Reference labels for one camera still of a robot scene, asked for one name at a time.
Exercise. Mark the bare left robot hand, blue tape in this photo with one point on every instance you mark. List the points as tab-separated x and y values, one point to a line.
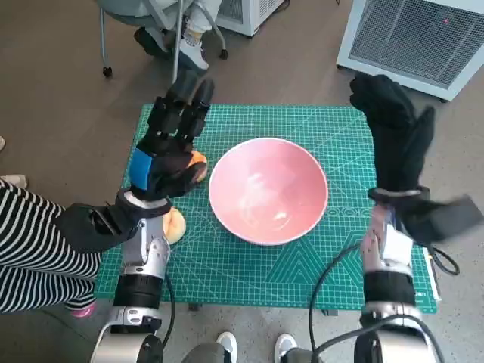
162	166

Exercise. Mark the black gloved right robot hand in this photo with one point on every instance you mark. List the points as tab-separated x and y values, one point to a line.
397	151

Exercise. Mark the long orange glazed toy bread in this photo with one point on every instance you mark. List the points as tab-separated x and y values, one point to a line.
200	157

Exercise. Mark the round pale toy bun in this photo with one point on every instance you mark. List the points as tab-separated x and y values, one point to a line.
177	227

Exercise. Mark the pink bowl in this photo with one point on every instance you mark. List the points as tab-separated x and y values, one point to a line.
264	189

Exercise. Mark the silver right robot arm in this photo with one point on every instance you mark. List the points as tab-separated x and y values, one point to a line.
385	264

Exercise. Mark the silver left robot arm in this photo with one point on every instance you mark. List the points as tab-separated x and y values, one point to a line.
145	246

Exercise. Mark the large white mesh-front cabinet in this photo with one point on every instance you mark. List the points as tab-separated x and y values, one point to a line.
408	45

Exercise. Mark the person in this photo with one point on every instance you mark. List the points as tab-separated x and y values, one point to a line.
227	344
194	49
30	246

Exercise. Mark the green cutting mat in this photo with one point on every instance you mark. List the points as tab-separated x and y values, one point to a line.
264	272

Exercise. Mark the grey wheeled chair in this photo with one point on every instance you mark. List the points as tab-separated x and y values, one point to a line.
132	15

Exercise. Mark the small white mesh-front cabinet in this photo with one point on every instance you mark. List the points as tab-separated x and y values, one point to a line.
246	15

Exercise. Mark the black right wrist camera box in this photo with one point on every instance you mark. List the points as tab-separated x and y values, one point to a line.
438	223

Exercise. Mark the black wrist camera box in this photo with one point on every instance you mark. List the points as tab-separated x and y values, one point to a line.
438	223
87	227

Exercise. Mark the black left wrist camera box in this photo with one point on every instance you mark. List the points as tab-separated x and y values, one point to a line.
87	227

